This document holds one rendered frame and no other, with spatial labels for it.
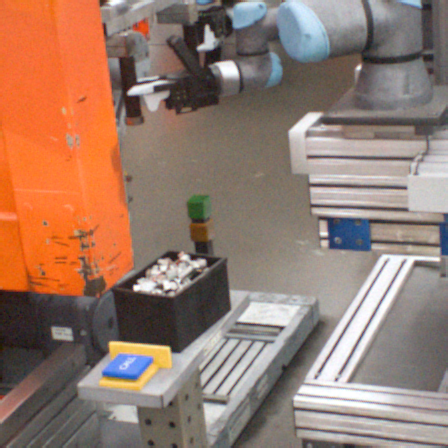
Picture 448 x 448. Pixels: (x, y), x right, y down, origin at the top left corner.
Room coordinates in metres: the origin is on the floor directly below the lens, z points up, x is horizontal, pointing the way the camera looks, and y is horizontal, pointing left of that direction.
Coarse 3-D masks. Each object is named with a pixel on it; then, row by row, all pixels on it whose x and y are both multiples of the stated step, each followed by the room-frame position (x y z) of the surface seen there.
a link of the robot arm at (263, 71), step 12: (240, 60) 2.53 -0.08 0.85; (252, 60) 2.51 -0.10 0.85; (264, 60) 2.52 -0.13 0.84; (276, 60) 2.54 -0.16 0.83; (240, 72) 2.50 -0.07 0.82; (252, 72) 2.51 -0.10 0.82; (264, 72) 2.52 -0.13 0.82; (276, 72) 2.53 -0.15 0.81; (240, 84) 2.50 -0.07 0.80; (252, 84) 2.51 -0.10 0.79; (264, 84) 2.53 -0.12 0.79; (276, 84) 2.55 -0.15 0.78
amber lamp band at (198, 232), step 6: (210, 222) 2.15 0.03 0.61; (192, 228) 2.14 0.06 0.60; (198, 228) 2.14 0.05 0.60; (204, 228) 2.13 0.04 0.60; (210, 228) 2.15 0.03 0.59; (192, 234) 2.15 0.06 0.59; (198, 234) 2.14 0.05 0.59; (204, 234) 2.13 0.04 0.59; (210, 234) 2.15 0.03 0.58; (192, 240) 2.15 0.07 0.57; (198, 240) 2.14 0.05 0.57; (204, 240) 2.13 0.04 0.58
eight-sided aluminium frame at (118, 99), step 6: (114, 90) 2.89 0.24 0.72; (120, 90) 2.91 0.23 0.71; (114, 96) 2.88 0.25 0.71; (120, 96) 2.86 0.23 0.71; (114, 102) 2.88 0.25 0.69; (120, 102) 2.85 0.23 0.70; (114, 108) 2.87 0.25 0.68; (120, 108) 2.83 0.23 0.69; (120, 114) 2.82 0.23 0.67; (120, 120) 2.81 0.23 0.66; (120, 126) 2.80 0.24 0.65; (126, 126) 2.84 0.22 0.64; (120, 132) 2.81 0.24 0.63; (120, 138) 2.79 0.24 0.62
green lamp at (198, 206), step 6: (192, 198) 2.16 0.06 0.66; (198, 198) 2.15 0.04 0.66; (204, 198) 2.15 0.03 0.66; (210, 198) 2.16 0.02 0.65; (192, 204) 2.14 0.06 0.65; (198, 204) 2.14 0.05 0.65; (204, 204) 2.13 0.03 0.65; (210, 204) 2.16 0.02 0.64; (192, 210) 2.14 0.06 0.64; (198, 210) 2.14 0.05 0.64; (204, 210) 2.13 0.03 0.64; (210, 210) 2.16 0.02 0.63; (192, 216) 2.14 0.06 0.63; (198, 216) 2.14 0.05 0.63; (204, 216) 2.13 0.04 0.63
